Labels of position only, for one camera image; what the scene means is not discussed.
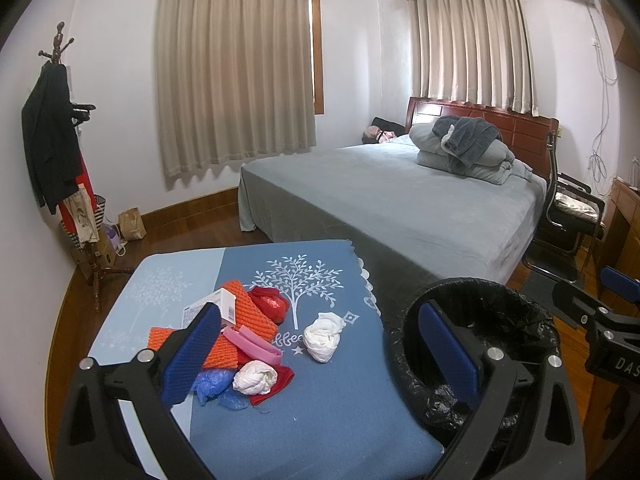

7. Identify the pink foam strip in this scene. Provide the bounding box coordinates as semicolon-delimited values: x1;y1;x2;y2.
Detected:
221;326;282;366

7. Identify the black hanging coat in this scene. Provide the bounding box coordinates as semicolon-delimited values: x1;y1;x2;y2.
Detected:
22;62;82;214

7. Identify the brown paper bag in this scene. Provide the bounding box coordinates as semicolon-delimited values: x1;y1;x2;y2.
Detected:
118;207;146;242

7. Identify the striped basket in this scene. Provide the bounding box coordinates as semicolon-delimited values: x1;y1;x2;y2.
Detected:
94;194;106;235

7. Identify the black office chair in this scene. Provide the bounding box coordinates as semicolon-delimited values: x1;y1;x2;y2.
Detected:
523;132;605;284

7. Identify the beige tote bag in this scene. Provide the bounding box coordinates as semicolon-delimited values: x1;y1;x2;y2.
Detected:
61;183;99;247

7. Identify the orange foam net large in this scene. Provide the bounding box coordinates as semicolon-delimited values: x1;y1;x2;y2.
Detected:
221;280;278;342

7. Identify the red hanging bag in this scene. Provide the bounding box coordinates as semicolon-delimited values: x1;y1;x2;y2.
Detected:
58;159;99;249

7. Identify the wooden coat rack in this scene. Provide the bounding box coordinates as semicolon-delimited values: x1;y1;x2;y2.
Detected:
38;20;132;313

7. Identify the white tissue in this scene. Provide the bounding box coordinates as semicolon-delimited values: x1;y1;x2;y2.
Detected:
303;312;346;364
232;360;278;396

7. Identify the dark grey towel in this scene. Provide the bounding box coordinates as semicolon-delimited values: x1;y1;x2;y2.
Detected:
432;115;502;174

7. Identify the red knit glove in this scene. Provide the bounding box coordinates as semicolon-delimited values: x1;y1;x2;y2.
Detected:
239;352;295;406

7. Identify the white hanging cable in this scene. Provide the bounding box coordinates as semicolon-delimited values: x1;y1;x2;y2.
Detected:
584;1;620;192

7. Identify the red wooden headboard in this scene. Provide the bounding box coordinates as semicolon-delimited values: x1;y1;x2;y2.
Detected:
405;96;559;180

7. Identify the blue plastic glove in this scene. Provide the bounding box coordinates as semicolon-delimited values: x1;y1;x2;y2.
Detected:
191;368;250;411

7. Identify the bed with grey sheet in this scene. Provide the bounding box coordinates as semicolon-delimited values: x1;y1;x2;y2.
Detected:
238;141;546;321

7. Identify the grey folded quilt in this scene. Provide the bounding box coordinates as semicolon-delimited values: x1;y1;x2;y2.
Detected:
409;124;535;185

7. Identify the black bag beside bed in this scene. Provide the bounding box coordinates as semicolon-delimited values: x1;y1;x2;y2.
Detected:
361;117;406;144

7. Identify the orange foam net small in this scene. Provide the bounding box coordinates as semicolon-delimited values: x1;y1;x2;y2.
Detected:
146;326;240;372

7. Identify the beige curtain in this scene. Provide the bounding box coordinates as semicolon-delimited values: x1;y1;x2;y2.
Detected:
155;0;317;178
409;0;539;117

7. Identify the wooden desk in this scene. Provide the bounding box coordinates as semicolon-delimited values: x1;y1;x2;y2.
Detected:
584;179;639;477

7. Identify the beige right curtain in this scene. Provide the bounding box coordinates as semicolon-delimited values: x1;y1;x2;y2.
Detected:
409;0;539;117

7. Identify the white cardboard box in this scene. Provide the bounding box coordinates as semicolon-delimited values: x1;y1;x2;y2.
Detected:
181;287;238;328

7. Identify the black trash bin with liner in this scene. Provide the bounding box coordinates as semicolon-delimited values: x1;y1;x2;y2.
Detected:
384;276;564;480

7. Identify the beige left curtain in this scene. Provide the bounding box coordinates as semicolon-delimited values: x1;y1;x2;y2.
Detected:
155;0;317;178

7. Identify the red plastic bag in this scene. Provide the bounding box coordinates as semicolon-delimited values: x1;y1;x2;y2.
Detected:
248;286;290;325

